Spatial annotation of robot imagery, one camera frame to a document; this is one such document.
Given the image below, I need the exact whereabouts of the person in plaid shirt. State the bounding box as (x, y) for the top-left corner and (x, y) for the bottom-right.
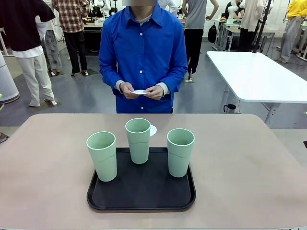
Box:
(51, 0), (90, 77)

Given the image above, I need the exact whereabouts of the person's left forearm blue sleeve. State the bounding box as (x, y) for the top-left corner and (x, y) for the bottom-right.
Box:
(155, 68), (188, 95)

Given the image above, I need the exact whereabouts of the person's left hand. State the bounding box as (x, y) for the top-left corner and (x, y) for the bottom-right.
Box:
(144, 85), (165, 100)

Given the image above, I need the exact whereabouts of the dark cluttered background desk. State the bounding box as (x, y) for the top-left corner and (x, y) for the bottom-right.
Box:
(83, 20), (104, 52)

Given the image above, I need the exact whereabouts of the black stand pole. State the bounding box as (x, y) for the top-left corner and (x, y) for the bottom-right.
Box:
(253, 0), (274, 54)

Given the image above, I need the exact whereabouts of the white cylindrical appliance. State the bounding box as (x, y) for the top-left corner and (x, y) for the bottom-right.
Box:
(0, 51), (20, 104)

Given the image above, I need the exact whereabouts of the black hanging backpack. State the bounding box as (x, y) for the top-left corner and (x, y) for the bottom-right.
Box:
(207, 23), (218, 44)

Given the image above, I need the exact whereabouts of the person in blue shirt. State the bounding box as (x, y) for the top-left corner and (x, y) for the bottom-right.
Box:
(99, 0), (189, 114)

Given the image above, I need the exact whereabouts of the person in grey t-shirt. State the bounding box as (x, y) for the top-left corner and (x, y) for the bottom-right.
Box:
(181, 0), (219, 82)

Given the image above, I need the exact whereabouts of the person in black top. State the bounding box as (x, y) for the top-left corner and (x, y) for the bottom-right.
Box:
(0, 0), (58, 108)

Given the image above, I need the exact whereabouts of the person's right forearm blue sleeve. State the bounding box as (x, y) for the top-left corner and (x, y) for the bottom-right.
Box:
(100, 67), (128, 93)

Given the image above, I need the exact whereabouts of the person in cream coat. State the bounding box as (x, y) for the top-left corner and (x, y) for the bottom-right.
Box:
(238, 0), (264, 52)

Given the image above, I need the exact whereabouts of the white table with grey legs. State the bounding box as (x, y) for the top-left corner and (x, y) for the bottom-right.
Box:
(206, 51), (307, 124)

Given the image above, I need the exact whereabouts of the person in yellow top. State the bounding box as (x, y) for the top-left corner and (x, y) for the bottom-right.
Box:
(274, 0), (307, 64)

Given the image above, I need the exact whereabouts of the black plastic tray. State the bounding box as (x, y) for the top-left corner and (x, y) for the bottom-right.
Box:
(86, 147), (197, 213)

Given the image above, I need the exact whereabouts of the person's right hand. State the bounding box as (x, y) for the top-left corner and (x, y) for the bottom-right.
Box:
(119, 82), (141, 100)

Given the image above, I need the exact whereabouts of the grey background desk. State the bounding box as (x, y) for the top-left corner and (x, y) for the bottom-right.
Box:
(214, 19), (287, 52)

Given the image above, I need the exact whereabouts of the pale green tall cup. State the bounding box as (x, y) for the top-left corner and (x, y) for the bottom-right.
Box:
(86, 131), (118, 182)
(125, 118), (152, 165)
(166, 128), (195, 178)

